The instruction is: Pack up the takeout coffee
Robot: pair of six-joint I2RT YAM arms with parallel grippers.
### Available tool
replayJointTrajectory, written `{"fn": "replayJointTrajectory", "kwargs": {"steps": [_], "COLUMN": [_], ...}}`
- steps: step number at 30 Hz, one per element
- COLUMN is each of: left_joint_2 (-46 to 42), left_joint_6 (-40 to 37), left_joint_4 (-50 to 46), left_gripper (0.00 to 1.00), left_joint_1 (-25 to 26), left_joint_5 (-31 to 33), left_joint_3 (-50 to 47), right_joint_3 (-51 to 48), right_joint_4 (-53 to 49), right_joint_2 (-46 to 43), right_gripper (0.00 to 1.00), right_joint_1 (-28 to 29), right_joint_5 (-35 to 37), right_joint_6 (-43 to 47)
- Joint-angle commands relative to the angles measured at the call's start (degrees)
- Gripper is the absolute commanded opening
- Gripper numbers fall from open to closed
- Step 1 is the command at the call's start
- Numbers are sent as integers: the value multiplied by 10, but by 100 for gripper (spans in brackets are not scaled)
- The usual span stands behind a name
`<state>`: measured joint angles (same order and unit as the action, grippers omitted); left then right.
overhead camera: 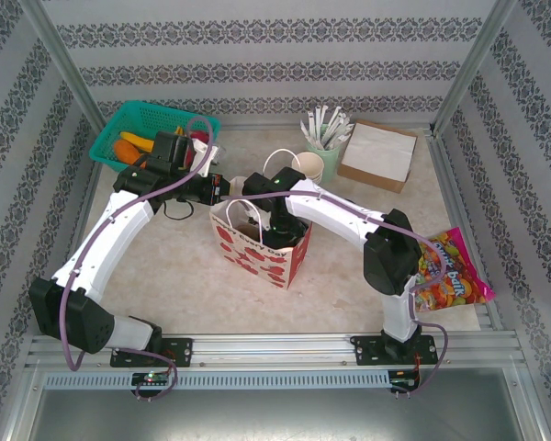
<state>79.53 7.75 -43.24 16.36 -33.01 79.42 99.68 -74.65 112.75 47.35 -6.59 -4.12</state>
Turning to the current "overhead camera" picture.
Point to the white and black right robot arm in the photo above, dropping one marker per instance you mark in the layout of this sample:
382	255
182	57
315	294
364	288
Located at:
330	206

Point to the aluminium frame post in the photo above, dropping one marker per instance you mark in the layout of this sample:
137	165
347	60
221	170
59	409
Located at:
475	59
60	59

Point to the orange toy mango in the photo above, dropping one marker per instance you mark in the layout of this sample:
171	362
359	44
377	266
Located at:
126	151

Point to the stack of paper cups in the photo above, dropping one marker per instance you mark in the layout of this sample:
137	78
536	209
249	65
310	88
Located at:
308	163

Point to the aluminium side rail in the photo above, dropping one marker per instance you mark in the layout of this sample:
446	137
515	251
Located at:
447	184
83	197

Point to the yellow toy banana bunch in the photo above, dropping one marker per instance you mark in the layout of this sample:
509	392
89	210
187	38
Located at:
138	138

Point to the white paper napkin stack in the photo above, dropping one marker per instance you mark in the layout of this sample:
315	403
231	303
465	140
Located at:
381	147

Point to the pink toy dragon fruit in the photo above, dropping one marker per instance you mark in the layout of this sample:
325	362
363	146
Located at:
201	137

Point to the colourful candy bag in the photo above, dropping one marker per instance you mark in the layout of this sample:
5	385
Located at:
454	275

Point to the long aluminium base rail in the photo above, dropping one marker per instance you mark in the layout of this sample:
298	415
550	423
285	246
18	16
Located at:
275	349

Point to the teal plastic basket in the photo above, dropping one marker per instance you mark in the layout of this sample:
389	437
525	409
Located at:
138	117

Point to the brown cardboard napkin box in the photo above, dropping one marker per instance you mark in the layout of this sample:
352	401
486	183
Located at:
390	186

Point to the red and white paper bag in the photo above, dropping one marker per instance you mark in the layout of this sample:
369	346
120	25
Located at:
257	262

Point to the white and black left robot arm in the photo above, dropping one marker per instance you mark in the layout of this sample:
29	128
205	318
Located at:
115	234

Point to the pale green mug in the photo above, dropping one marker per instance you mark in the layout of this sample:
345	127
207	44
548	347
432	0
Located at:
328	161

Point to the grey metal panel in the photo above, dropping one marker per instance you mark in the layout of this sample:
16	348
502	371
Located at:
275	413

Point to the white wrapped straw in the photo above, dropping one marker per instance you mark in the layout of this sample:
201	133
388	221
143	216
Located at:
314	128
334	123
308	133
345	134
340	128
322	120

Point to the small controller circuit board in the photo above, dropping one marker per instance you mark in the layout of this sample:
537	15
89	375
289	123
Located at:
401	381
151	378

